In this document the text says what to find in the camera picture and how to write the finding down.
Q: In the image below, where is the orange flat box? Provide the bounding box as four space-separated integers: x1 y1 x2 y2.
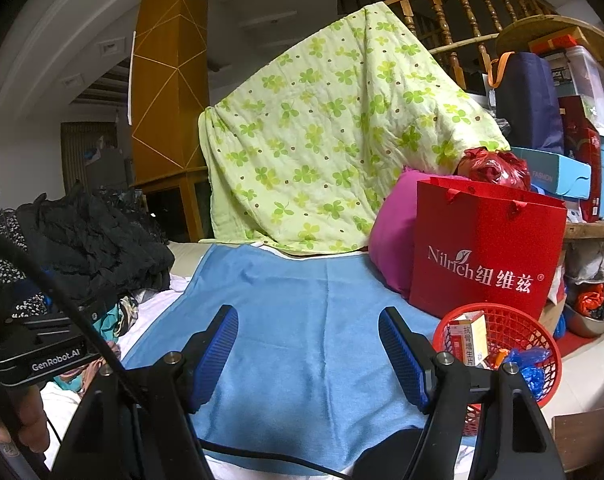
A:
529 25 590 54

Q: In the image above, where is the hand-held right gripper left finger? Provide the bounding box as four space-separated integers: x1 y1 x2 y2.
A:
64 304 240 480

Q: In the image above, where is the wooden stair railing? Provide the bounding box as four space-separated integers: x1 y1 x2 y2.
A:
384 0 558 92

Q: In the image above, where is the red plastic mesh basket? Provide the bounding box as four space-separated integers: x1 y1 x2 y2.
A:
432 302 563 436

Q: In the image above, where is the teal cloth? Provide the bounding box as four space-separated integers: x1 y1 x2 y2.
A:
92 305 128 339

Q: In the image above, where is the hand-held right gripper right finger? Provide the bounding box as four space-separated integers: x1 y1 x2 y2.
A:
378 306 568 480

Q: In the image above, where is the white plastic bag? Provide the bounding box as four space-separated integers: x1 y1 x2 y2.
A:
567 240 604 283

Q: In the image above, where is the light blue towel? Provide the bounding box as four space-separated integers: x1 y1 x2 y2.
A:
122 242 483 463

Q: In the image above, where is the round wooden board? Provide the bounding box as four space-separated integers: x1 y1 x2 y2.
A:
497 14 604 61

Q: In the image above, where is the magenta pillow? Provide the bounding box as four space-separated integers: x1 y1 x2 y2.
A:
369 167 473 301

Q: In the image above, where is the pile of black clothing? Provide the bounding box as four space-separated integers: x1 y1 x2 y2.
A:
14 185 176 306

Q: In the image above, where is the light blue shoebox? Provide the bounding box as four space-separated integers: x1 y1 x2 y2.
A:
509 146 593 200

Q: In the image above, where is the red plastic bag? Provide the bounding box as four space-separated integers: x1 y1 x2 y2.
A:
457 147 532 191

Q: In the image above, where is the cardboard box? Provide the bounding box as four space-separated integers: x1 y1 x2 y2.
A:
538 299 568 336

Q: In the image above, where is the orange white medicine box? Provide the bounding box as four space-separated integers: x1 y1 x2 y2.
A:
444 311 489 366

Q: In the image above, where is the metal basin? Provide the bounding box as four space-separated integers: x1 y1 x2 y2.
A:
562 302 604 339

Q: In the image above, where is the blue plastic bag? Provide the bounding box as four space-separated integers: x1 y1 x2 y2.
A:
507 347 553 402

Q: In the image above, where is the green clover print quilt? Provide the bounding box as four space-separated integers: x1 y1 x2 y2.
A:
198 2 512 256

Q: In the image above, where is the dark wooden stool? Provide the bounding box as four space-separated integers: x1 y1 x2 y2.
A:
552 400 604 473

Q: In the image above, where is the tall red gift box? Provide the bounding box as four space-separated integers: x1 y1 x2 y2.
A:
557 95 603 223

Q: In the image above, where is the black white speckled garment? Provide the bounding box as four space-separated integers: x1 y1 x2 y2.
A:
0 210 48 318

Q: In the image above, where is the navy bag with orange handles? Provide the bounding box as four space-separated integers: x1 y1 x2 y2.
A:
487 51 565 154

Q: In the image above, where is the red paper gift bag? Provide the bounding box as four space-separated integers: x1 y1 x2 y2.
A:
408 176 569 321

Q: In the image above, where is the black cable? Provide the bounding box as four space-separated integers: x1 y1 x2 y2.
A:
197 437 368 478
0 230 153 411

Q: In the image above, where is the orange plastic bag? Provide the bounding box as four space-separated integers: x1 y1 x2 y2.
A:
574 284 604 314

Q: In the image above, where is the person's left hand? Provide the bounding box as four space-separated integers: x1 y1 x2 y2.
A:
0 385 51 453

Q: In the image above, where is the orange wooden pillar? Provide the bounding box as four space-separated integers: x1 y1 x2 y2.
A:
130 0 215 243

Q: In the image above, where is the clear plastic storage box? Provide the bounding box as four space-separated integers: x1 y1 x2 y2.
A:
542 45 604 136

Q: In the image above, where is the dark slatted door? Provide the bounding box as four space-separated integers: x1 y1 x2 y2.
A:
61 121 133 193

